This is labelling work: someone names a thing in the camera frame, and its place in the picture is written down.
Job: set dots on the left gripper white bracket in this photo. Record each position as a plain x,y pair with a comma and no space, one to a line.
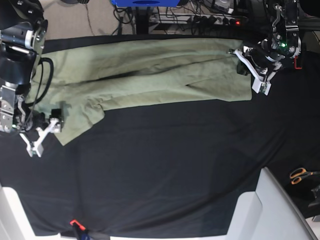
261,62

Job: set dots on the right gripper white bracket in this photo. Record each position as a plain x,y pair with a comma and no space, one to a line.
42,126

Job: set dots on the light green T-shirt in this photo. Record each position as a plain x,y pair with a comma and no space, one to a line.
87,81

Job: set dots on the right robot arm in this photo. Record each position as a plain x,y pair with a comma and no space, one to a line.
22,39

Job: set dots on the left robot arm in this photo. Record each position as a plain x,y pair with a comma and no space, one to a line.
281,49

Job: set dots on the red black clamp right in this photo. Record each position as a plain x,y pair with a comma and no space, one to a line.
298,63

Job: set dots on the red black clamp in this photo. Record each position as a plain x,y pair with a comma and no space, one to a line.
298,63
80,232

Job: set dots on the white chair armrest left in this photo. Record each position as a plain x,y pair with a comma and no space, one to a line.
14,224

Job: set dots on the white chair armrest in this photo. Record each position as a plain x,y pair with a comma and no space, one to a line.
268,213
14,224

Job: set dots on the red black clamp front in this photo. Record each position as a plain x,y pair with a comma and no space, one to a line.
80,232

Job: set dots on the black table cloth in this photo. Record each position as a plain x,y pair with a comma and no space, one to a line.
172,170

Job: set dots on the blue plastic box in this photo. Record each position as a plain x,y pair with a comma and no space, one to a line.
145,3

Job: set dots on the white chair armrest right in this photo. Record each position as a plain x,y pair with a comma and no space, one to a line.
268,213

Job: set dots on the orange handled scissors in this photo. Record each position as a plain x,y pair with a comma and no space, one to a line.
301,173

